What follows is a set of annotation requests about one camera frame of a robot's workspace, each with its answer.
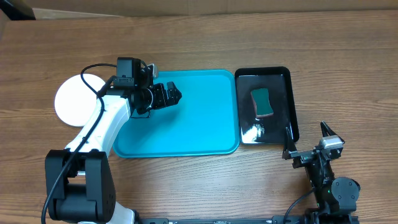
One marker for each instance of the green scrubbing sponge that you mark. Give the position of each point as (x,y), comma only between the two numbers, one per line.
(261,102)

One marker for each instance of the teal plastic serving tray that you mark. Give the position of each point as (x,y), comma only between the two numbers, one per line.
(204,122)

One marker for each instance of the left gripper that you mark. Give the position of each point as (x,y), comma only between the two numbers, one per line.
(162,101)

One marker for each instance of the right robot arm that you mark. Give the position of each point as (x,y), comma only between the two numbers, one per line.
(335,196)

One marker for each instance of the dark object top-left corner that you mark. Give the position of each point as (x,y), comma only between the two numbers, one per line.
(17,10)

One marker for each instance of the white pink round plate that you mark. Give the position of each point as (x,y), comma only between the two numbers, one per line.
(74,102)

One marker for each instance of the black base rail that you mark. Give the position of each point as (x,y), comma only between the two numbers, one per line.
(274,220)

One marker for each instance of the black rectangular tray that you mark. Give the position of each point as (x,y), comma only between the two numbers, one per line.
(271,129)

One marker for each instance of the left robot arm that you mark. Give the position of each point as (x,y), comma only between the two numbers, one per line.
(79,183)

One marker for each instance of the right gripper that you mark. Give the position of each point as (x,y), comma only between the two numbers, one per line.
(306,154)

